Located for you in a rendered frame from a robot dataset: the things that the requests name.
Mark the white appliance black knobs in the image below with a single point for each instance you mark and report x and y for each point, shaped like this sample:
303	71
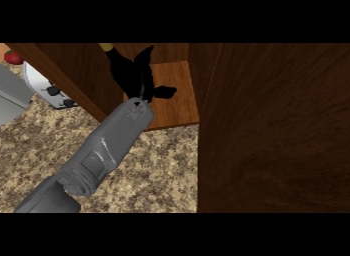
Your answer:
43	86

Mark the grey appliance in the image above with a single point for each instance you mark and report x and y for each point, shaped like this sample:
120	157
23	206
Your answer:
2	96

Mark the dark brown cabinet door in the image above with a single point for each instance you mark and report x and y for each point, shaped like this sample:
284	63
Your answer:
281	133

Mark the brown wooden cabinet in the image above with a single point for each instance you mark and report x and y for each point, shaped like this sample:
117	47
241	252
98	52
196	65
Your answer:
91	76

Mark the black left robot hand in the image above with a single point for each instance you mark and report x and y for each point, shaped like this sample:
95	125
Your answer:
148	83

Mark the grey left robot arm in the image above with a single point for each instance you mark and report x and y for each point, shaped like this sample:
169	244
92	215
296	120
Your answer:
113	140

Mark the dark wine bottle yellow cap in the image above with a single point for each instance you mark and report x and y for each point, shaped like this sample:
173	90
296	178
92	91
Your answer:
122	71

